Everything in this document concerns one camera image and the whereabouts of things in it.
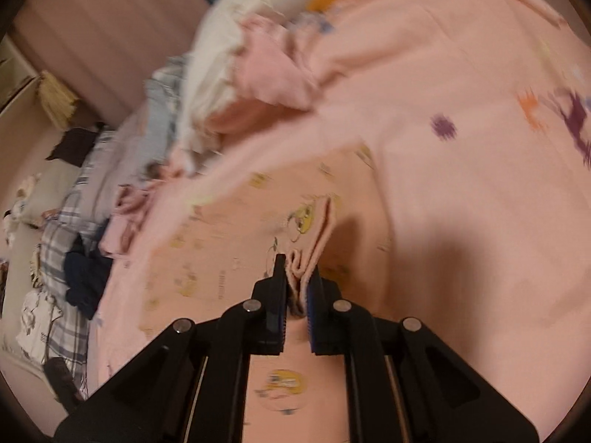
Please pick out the light pink crumpled garment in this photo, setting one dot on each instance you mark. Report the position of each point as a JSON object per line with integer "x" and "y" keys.
{"x": 124, "y": 226}

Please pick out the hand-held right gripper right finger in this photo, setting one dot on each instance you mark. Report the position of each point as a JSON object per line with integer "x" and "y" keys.
{"x": 316, "y": 316}

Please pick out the straw fringe bundle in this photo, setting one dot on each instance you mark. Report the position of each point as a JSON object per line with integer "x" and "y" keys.
{"x": 55, "y": 97}

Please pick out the cream pillow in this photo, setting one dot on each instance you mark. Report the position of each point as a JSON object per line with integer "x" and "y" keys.
{"x": 51, "y": 189}

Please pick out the grey plaid quilt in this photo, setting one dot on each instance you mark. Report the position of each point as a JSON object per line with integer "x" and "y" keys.
{"x": 64, "y": 332}

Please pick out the cream white garment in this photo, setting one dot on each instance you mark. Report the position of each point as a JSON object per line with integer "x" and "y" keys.
{"x": 207, "y": 69}

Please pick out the white shelf unit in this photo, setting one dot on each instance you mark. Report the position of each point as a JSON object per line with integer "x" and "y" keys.
{"x": 14, "y": 87}

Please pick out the peach cartoon print pants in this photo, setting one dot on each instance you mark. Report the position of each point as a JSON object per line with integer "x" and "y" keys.
{"x": 231, "y": 249}

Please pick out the small black and white plush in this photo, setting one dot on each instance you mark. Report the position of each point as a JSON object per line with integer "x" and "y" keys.
{"x": 18, "y": 203}

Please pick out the grey garment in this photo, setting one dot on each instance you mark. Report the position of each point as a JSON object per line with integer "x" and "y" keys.
{"x": 161, "y": 101}

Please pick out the navy garment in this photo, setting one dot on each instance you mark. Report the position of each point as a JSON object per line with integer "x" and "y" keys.
{"x": 87, "y": 281}

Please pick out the white printed garment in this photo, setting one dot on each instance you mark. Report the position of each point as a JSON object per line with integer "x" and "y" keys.
{"x": 37, "y": 318}

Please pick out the pink fleece garment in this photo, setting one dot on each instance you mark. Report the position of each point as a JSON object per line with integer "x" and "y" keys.
{"x": 270, "y": 67}

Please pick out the pink floral bed sheet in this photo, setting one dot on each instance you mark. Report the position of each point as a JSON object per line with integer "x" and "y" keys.
{"x": 461, "y": 194}

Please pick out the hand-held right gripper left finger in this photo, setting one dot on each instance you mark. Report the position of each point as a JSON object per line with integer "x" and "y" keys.
{"x": 280, "y": 307}

